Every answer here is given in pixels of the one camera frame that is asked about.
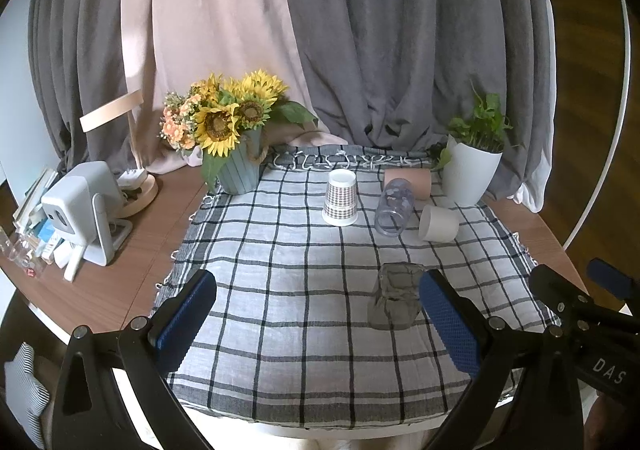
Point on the sunflower bouquet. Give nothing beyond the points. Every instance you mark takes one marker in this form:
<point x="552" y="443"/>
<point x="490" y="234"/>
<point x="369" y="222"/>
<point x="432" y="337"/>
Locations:
<point x="220" y="125"/>

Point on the grey curtain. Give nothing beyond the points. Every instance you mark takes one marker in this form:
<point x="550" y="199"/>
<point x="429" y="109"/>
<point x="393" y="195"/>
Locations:
<point x="80" y="55"/>
<point x="400" y="40"/>

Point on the white projector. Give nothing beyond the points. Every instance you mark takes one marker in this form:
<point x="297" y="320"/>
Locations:
<point x="82" y="202"/>

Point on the wooden desk lamp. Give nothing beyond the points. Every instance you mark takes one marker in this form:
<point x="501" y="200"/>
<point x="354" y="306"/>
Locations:
<point x="112" y="112"/>

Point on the black white checked cloth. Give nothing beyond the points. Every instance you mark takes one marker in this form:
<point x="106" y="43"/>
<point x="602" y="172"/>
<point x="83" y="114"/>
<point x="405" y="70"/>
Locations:
<point x="300" y="280"/>

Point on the striped cushion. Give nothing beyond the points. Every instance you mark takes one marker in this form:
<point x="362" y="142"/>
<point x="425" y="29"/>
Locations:
<point x="27" y="395"/>

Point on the clear glass jar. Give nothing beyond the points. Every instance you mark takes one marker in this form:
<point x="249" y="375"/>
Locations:
<point x="20" y="252"/>

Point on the pink curtain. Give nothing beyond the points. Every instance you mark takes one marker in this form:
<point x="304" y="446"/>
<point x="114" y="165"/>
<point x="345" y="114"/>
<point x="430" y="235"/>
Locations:
<point x="210" y="20"/>

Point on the white cup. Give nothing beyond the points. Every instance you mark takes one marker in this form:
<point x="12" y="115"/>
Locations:
<point x="440" y="224"/>

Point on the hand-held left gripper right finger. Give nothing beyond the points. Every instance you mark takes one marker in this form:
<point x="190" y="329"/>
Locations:
<point x="450" y="320"/>

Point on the white plant pot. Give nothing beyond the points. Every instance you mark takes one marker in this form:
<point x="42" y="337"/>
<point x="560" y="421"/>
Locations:
<point x="470" y="175"/>

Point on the green leafy plant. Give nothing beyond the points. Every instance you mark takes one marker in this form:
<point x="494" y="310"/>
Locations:
<point x="482" y="122"/>

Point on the white remote control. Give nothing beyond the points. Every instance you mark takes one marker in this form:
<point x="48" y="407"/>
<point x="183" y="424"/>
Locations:
<point x="72" y="262"/>

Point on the checked paper cup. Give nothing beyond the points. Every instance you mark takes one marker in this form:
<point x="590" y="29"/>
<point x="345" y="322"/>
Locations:
<point x="340" y="200"/>

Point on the stack of books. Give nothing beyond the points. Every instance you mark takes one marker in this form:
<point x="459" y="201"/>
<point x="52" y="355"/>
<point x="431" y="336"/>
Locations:
<point x="35" y="200"/>

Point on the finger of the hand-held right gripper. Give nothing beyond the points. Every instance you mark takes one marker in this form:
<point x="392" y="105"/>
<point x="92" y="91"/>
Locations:
<point x="612" y="276"/>
<point x="565" y="292"/>

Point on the grey ribbed vase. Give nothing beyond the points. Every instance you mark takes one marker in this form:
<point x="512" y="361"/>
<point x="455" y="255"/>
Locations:
<point x="239" y="170"/>

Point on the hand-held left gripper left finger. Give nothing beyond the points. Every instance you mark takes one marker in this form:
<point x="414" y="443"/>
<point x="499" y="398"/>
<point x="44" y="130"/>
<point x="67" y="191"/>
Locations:
<point x="186" y="315"/>

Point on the white power adapter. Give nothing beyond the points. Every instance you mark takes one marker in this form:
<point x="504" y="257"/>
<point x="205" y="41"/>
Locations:
<point x="132" y="177"/>

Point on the clear plastic cup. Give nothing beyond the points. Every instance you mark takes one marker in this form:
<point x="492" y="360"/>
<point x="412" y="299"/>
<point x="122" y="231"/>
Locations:
<point x="394" y="210"/>

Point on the grey glass cup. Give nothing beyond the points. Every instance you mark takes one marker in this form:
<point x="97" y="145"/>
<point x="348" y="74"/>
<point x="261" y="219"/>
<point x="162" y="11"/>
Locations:
<point x="395" y="297"/>

